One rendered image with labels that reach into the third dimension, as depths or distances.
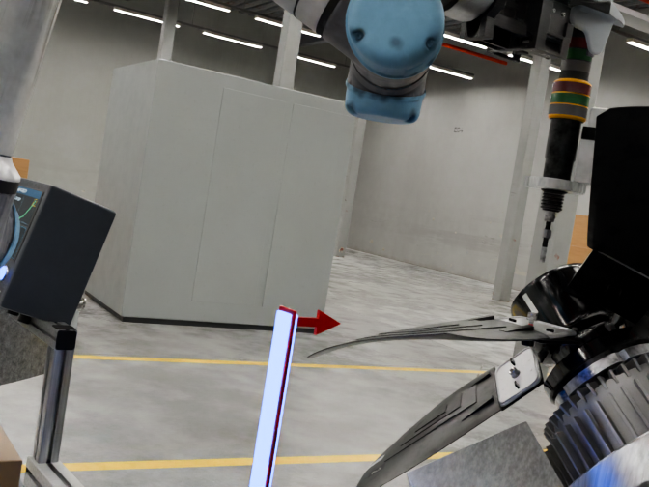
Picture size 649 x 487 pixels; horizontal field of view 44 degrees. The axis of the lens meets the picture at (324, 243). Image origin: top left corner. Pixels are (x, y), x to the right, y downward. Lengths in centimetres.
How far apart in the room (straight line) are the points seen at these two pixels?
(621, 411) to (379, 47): 48
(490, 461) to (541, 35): 47
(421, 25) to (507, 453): 52
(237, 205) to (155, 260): 89
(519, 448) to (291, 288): 678
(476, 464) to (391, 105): 42
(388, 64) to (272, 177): 685
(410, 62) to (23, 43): 40
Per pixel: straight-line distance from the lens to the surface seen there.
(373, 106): 76
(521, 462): 95
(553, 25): 93
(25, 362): 289
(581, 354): 98
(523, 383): 106
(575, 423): 93
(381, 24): 63
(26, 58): 86
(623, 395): 93
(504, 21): 89
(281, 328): 74
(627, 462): 88
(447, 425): 109
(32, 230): 124
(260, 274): 752
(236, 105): 730
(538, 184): 96
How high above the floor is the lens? 129
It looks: 3 degrees down
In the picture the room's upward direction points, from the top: 9 degrees clockwise
